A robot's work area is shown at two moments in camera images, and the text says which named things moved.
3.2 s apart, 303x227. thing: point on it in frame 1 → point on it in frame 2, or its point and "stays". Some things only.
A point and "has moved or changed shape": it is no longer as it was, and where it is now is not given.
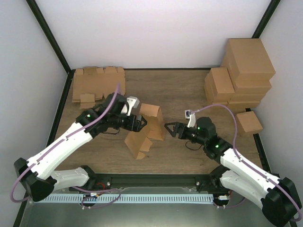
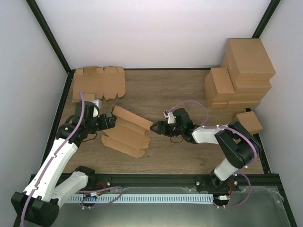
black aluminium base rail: x=203 y=182 stays
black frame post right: x=267 y=15 stays
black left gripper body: x=130 y=125 → x=104 y=125
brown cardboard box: x=138 y=142 has moved or changed shape
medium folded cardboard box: x=218 y=86 stays
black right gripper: x=182 y=125 → x=161 y=124
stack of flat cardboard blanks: x=93 y=84 stays
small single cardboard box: x=248 y=124 stays
